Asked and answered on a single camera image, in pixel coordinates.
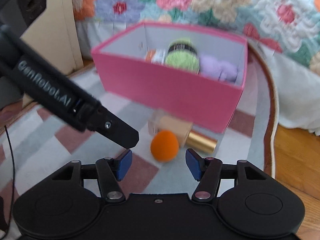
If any foundation bottle gold cap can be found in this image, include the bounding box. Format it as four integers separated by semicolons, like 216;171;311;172
148;109;217;154

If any orange makeup sponge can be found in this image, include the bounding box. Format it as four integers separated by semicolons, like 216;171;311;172
150;130;180;163

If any orange white small box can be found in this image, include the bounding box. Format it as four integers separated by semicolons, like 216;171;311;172
145;49;167;64

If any green yarn ball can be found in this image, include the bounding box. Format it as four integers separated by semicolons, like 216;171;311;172
164;38;200;74

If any purple plush toy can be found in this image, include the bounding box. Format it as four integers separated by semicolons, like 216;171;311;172
199;55;238;83

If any beige cabinet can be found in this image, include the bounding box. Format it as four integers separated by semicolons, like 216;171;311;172
0;0;84;111

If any striped checkered rug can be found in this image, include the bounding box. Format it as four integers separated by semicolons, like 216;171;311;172
0;39;280;210

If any pink cardboard box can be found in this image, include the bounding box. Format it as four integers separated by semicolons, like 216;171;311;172
91;22;248;133

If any white bed skirt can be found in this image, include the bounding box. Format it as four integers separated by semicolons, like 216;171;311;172
75;20;319;136

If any floral quilt bedspread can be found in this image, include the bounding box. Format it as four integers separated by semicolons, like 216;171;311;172
72;0;319;73

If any black cable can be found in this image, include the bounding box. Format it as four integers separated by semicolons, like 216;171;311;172
0;125;16;235

